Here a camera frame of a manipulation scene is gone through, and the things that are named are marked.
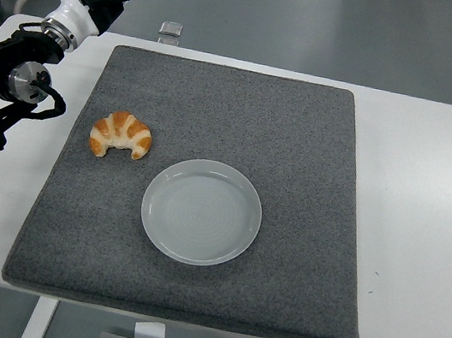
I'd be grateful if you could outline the white label under table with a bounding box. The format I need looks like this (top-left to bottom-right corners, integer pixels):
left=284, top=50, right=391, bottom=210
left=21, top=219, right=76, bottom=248
left=132, top=318, right=170, bottom=338

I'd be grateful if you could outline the white table leg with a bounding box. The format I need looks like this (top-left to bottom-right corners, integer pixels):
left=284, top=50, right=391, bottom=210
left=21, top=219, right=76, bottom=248
left=20, top=294, right=61, bottom=338

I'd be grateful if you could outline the croissant bread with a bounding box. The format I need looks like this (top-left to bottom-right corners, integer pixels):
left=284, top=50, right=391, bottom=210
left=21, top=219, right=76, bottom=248
left=86, top=105, right=158, bottom=167

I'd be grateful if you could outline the pale grey round plate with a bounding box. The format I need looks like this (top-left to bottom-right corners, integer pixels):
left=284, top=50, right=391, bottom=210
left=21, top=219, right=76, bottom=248
left=133, top=150, right=271, bottom=276

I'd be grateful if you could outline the grey felt mat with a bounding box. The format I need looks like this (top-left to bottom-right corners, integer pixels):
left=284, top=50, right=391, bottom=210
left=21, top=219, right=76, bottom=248
left=0, top=31, right=401, bottom=338

